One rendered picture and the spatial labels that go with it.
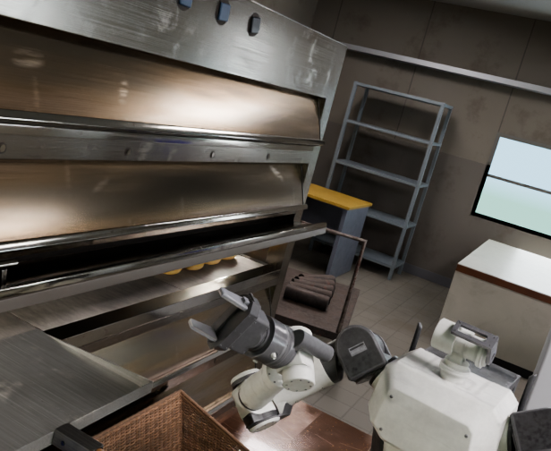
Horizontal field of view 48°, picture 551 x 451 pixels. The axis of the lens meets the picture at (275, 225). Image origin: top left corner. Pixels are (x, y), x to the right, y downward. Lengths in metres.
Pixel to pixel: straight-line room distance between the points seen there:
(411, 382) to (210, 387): 1.21
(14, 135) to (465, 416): 1.03
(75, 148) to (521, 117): 6.91
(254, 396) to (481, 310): 4.59
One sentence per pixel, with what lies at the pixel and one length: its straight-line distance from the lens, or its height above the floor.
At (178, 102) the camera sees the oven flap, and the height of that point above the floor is 1.79.
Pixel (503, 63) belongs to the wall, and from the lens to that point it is 8.05.
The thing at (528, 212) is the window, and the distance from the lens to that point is 7.93.
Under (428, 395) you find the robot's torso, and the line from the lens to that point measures 1.34.
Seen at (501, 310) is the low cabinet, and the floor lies 0.50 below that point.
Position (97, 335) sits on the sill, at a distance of 1.72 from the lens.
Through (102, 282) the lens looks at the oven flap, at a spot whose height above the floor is 1.40.
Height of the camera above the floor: 1.90
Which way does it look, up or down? 12 degrees down
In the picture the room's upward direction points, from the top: 15 degrees clockwise
